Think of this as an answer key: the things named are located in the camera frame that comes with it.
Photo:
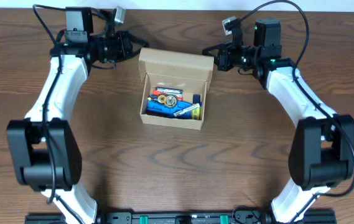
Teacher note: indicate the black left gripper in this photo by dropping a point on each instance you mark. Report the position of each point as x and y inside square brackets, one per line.
[122, 42]

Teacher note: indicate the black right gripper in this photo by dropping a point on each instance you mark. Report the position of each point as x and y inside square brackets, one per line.
[223, 58]

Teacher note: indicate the cardboard box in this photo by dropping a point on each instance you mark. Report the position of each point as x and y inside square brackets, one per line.
[189, 73]

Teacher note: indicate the red black stapler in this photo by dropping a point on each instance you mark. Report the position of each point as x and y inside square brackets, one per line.
[168, 91]

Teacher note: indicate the blue whiteboard marker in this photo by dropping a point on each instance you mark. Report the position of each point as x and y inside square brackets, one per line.
[185, 110]

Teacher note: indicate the blue whiteboard eraser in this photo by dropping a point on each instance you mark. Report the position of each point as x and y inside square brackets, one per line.
[154, 107]

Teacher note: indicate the yellow highlighter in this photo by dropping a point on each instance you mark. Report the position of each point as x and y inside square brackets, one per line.
[196, 113]

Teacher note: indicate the gold correction tape dispenser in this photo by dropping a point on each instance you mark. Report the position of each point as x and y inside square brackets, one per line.
[169, 101]

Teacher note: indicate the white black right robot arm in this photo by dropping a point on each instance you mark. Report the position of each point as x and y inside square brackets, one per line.
[322, 151]

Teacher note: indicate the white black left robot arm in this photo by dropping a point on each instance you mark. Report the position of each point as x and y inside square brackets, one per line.
[44, 151]

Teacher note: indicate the black mounting rail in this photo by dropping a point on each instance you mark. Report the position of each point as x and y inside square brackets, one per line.
[195, 218]

